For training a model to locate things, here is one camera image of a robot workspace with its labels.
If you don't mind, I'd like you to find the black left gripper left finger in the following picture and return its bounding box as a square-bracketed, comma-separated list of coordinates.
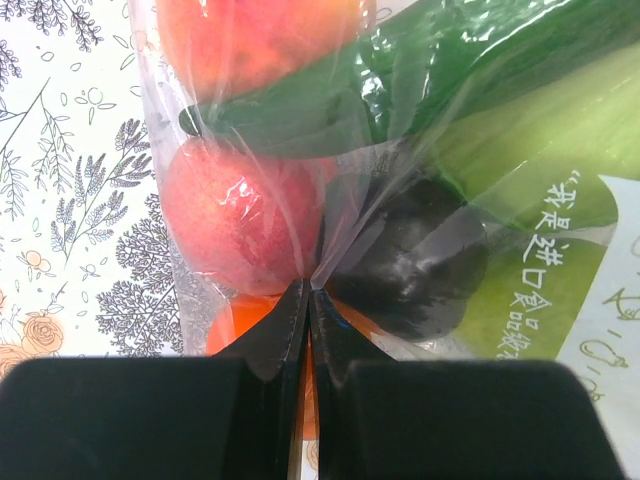
[1, 280, 306, 479]

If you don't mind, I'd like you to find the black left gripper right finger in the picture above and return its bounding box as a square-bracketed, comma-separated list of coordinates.
[309, 290, 624, 479]

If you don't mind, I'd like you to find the fake dark purple plum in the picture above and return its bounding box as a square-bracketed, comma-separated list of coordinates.
[327, 179, 489, 342]

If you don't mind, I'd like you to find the clear zip top bag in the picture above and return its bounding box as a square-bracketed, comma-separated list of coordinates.
[125, 0, 640, 451]

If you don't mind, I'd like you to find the fake red apple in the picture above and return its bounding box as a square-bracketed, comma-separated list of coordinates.
[160, 138, 337, 295]

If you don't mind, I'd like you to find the fake green cabbage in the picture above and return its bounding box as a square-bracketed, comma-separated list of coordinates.
[432, 45, 639, 232]

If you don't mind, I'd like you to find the fake green cucumber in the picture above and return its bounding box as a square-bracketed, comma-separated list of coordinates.
[179, 1, 639, 159]

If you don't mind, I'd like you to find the fake red peach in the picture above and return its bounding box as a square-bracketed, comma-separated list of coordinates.
[156, 1, 377, 100]

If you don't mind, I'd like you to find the floral tablecloth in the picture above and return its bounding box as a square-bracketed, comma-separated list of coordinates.
[1, 1, 191, 384]

